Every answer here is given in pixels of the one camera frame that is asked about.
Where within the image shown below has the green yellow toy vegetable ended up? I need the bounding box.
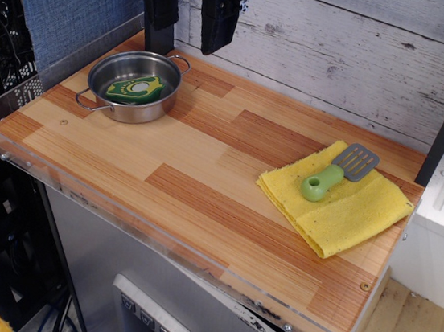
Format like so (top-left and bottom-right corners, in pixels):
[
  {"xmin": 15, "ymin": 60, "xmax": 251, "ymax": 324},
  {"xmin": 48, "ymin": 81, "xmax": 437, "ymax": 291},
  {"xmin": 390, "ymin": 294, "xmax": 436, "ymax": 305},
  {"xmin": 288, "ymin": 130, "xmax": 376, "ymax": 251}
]
[{"xmin": 105, "ymin": 76, "xmax": 165, "ymax": 105}]

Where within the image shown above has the yellow folded napkin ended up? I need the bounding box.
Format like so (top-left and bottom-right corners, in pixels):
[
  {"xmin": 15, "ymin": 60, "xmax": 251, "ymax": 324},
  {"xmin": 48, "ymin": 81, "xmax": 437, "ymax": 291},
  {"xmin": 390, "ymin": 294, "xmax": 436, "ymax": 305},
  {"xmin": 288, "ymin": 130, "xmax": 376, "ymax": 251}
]
[{"xmin": 257, "ymin": 140, "xmax": 414, "ymax": 259}]

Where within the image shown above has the stainless steel pot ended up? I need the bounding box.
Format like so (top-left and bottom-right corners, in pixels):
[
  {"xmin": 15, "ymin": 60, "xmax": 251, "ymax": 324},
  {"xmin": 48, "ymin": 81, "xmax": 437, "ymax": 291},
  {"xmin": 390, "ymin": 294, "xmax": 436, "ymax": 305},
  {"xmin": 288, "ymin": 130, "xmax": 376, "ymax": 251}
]
[{"xmin": 75, "ymin": 51, "xmax": 191, "ymax": 124}]

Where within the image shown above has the blue fabric panel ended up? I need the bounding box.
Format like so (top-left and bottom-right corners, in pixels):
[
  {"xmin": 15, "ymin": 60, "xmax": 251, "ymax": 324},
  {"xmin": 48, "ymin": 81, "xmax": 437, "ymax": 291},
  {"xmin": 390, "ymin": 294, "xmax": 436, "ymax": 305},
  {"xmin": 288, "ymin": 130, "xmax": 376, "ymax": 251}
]
[{"xmin": 22, "ymin": 0, "xmax": 144, "ymax": 72}]

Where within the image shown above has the clear acrylic table guard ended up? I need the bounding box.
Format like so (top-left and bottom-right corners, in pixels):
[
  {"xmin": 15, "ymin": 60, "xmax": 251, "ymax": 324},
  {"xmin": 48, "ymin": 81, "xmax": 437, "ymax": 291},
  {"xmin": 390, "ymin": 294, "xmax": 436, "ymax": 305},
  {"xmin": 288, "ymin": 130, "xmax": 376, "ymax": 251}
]
[{"xmin": 0, "ymin": 51, "xmax": 425, "ymax": 332}]

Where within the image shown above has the silver cabinet with dispenser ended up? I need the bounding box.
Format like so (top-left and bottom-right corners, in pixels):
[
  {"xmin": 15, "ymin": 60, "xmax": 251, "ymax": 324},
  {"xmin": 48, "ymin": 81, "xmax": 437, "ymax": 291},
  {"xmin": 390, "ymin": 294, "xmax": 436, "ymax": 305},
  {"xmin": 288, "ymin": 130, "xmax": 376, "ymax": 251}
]
[{"xmin": 43, "ymin": 186, "xmax": 276, "ymax": 332}]

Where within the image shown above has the black vertical post left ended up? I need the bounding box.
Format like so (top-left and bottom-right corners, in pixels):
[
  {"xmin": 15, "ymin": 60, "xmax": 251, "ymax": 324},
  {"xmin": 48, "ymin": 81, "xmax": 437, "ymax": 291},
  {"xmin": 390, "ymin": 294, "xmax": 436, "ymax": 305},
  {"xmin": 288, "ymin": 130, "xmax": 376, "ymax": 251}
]
[{"xmin": 143, "ymin": 0, "xmax": 179, "ymax": 55}]

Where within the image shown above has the green handled grey spatula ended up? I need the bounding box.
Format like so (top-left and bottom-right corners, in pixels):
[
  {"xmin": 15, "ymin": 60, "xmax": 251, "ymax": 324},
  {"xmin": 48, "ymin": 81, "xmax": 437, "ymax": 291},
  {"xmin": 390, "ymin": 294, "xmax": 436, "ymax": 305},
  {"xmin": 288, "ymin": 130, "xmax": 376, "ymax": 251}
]
[{"xmin": 300, "ymin": 143, "xmax": 380, "ymax": 203}]

